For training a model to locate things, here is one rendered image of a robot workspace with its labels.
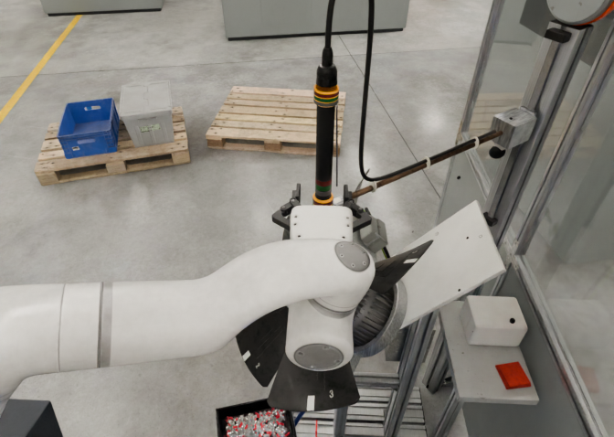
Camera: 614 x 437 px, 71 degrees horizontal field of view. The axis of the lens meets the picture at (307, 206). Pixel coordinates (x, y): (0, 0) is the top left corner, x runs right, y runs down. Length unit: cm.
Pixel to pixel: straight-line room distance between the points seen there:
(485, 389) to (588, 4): 108
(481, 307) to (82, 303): 129
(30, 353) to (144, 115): 334
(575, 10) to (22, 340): 121
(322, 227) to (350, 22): 603
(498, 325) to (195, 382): 156
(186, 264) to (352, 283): 252
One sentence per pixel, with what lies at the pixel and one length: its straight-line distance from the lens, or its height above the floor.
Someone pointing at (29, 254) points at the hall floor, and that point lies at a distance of 348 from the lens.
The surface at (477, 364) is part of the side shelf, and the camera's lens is 156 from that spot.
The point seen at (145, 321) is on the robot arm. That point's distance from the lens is 49.
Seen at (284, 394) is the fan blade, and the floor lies 114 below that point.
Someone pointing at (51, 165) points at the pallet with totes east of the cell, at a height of 14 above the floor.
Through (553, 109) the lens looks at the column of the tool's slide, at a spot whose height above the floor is 159.
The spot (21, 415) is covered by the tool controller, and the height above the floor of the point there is 124.
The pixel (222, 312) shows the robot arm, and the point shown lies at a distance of 49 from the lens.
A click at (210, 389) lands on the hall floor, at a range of 243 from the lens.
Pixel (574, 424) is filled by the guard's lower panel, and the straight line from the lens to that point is 150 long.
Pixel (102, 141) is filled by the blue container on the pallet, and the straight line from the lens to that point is 391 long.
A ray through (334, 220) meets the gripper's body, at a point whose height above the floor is 168.
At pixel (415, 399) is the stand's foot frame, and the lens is 233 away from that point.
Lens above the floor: 214
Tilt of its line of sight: 41 degrees down
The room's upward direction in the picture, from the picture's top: straight up
